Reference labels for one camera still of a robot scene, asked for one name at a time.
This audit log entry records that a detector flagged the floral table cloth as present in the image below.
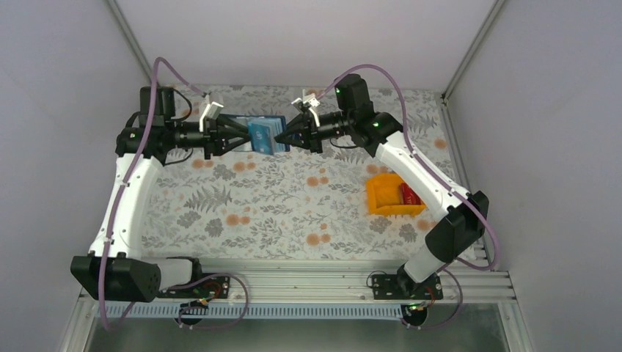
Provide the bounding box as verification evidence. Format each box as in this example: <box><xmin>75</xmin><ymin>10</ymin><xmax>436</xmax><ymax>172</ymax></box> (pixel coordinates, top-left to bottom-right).
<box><xmin>138</xmin><ymin>84</ymin><xmax>475</xmax><ymax>261</ymax></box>

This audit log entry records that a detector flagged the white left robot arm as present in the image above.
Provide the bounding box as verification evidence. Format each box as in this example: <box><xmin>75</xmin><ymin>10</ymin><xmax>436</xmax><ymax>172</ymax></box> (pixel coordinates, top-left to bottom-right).
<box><xmin>70</xmin><ymin>87</ymin><xmax>249</xmax><ymax>302</ymax></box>

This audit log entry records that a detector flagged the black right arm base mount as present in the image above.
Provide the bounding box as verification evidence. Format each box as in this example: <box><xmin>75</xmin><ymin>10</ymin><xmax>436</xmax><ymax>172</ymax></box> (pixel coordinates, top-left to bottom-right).
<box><xmin>366</xmin><ymin>271</ymin><xmax>444</xmax><ymax>301</ymax></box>

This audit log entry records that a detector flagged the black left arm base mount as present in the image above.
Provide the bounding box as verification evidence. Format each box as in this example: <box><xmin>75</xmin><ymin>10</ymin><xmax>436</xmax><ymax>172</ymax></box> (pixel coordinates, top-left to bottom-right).
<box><xmin>157</xmin><ymin>257</ymin><xmax>230</xmax><ymax>300</ymax></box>

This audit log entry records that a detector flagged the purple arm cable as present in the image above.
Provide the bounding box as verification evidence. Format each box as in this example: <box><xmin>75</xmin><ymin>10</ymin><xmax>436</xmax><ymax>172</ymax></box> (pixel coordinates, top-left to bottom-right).
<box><xmin>318</xmin><ymin>64</ymin><xmax>502</xmax><ymax>272</ymax></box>
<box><xmin>98</xmin><ymin>57</ymin><xmax>206</xmax><ymax>332</ymax></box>

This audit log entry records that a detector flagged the red item in bin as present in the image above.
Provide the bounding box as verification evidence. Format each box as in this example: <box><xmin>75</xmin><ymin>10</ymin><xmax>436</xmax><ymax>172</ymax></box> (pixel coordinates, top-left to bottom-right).
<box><xmin>399</xmin><ymin>183</ymin><xmax>423</xmax><ymax>205</ymax></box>

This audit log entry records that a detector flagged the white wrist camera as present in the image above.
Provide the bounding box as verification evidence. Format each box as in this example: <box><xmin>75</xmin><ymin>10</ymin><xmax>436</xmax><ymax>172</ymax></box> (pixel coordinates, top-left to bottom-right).
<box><xmin>290</xmin><ymin>89</ymin><xmax>321</xmax><ymax>111</ymax></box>
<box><xmin>200</xmin><ymin>92</ymin><xmax>224</xmax><ymax>120</ymax></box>

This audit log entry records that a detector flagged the blue leather card holder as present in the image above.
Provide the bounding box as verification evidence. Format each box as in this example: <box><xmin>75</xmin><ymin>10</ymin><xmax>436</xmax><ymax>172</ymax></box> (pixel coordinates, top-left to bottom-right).
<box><xmin>227</xmin><ymin>114</ymin><xmax>290</xmax><ymax>155</ymax></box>

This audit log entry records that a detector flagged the aluminium rail base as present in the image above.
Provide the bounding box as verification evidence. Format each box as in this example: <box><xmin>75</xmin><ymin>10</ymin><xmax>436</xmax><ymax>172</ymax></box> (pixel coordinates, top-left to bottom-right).
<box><xmin>129</xmin><ymin>259</ymin><xmax>516</xmax><ymax>320</ymax></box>

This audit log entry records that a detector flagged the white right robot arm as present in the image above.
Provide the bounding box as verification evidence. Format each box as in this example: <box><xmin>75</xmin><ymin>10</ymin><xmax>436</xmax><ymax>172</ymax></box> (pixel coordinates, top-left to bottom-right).
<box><xmin>276</xmin><ymin>73</ymin><xmax>489</xmax><ymax>298</ymax></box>

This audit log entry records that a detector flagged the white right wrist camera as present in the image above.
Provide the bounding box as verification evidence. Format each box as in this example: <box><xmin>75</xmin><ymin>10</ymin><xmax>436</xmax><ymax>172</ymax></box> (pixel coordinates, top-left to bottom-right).
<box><xmin>290</xmin><ymin>89</ymin><xmax>321</xmax><ymax>111</ymax></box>

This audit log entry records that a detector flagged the blue credit card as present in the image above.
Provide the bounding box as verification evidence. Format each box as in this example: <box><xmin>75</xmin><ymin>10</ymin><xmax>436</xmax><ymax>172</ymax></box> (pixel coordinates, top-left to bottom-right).
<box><xmin>248</xmin><ymin>118</ymin><xmax>284</xmax><ymax>155</ymax></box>

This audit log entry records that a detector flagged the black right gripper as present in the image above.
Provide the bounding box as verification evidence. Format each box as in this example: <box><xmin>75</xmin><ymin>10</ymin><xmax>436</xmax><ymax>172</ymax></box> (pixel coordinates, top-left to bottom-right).
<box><xmin>275</xmin><ymin>111</ymin><xmax>353</xmax><ymax>154</ymax></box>

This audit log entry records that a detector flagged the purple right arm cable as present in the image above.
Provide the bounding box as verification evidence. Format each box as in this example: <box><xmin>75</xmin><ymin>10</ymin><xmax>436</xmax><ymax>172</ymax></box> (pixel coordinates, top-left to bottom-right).
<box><xmin>318</xmin><ymin>64</ymin><xmax>502</xmax><ymax>272</ymax></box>

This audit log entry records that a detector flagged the yellow plastic bin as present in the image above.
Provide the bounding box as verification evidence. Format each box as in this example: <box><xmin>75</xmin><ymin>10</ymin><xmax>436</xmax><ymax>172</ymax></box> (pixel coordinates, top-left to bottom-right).
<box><xmin>365</xmin><ymin>173</ymin><xmax>426</xmax><ymax>216</ymax></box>

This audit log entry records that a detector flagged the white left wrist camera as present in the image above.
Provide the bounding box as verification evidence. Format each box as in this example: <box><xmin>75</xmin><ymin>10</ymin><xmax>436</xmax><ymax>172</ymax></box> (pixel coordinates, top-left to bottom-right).
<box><xmin>200</xmin><ymin>92</ymin><xmax>224</xmax><ymax>120</ymax></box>

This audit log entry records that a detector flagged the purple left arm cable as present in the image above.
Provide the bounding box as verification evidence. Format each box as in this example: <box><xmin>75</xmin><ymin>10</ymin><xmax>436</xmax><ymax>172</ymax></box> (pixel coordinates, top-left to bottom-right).
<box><xmin>98</xmin><ymin>57</ymin><xmax>206</xmax><ymax>332</ymax></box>

